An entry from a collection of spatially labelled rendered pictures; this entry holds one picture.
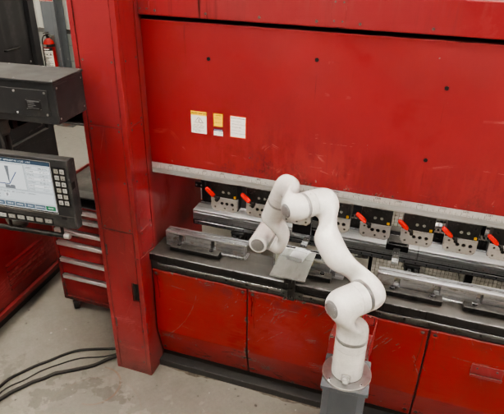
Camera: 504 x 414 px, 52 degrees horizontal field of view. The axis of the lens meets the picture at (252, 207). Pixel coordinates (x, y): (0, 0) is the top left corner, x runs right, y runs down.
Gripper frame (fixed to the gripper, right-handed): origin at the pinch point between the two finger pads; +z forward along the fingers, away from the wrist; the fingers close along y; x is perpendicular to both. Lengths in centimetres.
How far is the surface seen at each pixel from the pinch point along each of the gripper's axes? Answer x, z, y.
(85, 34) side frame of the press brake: -122, -8, -3
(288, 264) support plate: 24.0, 0.6, 18.0
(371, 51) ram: -23, 13, -83
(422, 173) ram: 33, 13, -61
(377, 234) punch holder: 44, 12, -24
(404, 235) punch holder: 52, 12, -33
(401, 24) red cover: -22, 11, -99
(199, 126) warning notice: -57, 13, 2
